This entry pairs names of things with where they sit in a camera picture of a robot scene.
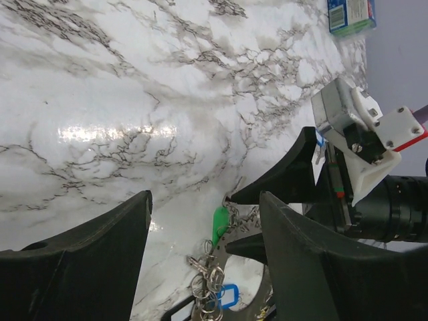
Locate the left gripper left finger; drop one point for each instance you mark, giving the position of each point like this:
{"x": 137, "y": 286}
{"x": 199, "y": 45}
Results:
{"x": 89, "y": 272}

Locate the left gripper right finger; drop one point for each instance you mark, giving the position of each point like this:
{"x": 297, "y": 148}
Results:
{"x": 318, "y": 274}

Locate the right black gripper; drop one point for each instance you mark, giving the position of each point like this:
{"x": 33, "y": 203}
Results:
{"x": 325, "y": 199}

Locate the green key tag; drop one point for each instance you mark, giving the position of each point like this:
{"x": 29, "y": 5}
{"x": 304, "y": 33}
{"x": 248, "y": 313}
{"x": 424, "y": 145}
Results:
{"x": 220, "y": 224}

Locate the blue tag loose key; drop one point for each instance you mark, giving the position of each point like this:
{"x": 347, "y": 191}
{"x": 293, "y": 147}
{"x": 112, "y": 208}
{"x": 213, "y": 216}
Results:
{"x": 211, "y": 294}

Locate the blue green sponge pack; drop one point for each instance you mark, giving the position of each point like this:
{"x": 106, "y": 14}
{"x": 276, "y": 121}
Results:
{"x": 349, "y": 17}

